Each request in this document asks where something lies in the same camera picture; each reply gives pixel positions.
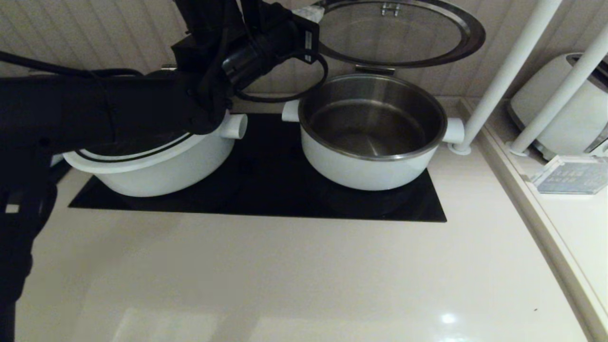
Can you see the white pot with steel interior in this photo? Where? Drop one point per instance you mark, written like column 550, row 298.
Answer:
column 370, row 176

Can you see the glass lid with white rim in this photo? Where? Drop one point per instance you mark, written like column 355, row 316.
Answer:
column 403, row 33

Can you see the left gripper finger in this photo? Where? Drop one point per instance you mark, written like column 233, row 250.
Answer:
column 316, row 10
column 317, row 17

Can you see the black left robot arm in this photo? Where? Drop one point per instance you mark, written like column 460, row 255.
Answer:
column 95, row 109

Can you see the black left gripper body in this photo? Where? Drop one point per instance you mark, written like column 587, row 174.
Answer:
column 266, row 52

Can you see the clear acrylic sign holder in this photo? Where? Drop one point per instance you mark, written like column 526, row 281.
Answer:
column 570, row 175

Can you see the silver metal bar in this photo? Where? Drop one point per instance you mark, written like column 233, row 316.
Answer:
column 168, row 68
column 375, row 71

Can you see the white toaster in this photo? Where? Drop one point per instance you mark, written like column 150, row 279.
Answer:
column 582, row 123

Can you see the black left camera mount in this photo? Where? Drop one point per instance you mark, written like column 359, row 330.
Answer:
column 266, row 14

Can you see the large black induction cooktop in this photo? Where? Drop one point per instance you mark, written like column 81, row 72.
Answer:
column 270, row 190

